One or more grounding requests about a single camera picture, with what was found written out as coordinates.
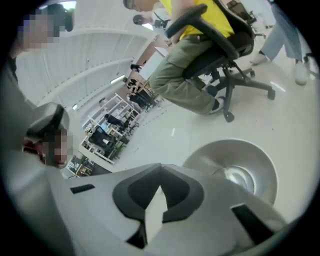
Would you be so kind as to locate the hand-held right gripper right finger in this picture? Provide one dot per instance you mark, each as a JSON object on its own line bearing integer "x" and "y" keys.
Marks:
{"x": 212, "y": 212}

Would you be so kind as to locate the white metal shelving rack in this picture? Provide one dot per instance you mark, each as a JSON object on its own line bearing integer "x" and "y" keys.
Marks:
{"x": 117, "y": 97}

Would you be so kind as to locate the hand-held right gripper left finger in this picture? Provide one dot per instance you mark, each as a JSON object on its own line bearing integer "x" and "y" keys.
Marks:
{"x": 100, "y": 212}

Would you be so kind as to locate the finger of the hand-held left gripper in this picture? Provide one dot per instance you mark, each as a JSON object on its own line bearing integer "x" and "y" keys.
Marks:
{"x": 45, "y": 120}

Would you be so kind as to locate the person's head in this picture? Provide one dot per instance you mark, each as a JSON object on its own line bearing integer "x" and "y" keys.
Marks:
{"x": 37, "y": 30}

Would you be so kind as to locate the silver metal bin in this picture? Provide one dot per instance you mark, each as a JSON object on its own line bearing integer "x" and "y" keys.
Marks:
{"x": 200, "y": 160}

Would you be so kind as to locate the person's black cap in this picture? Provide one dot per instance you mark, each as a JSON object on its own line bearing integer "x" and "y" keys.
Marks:
{"x": 67, "y": 17}

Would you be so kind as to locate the long ceiling light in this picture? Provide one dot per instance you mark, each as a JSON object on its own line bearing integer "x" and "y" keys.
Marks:
{"x": 75, "y": 107}
{"x": 117, "y": 79}

